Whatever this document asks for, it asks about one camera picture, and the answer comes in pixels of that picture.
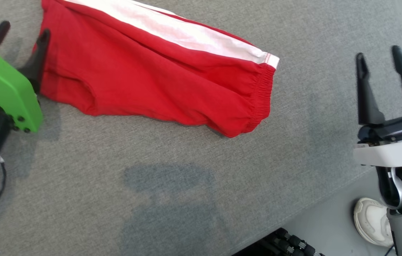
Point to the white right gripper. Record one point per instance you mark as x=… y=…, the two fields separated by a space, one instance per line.
x=393 y=153

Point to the white sneaker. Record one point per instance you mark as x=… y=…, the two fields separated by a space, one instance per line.
x=371 y=220

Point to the red shorts with white stripe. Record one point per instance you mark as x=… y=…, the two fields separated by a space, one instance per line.
x=144 y=78

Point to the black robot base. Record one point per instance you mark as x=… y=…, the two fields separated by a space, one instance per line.
x=286 y=245

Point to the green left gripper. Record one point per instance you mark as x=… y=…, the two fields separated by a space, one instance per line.
x=1 y=85

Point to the grey fabric sofa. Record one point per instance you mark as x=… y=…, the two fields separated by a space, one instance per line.
x=151 y=185

